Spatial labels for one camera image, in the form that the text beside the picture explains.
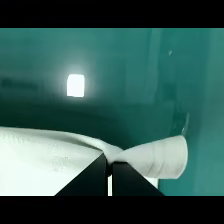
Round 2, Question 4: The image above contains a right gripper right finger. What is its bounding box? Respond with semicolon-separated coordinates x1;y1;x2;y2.
111;161;165;197

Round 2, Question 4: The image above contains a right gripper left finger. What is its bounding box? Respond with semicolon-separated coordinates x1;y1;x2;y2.
54;153;108;197

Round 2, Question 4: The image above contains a white garment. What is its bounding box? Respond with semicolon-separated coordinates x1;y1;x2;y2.
0;126;189;197

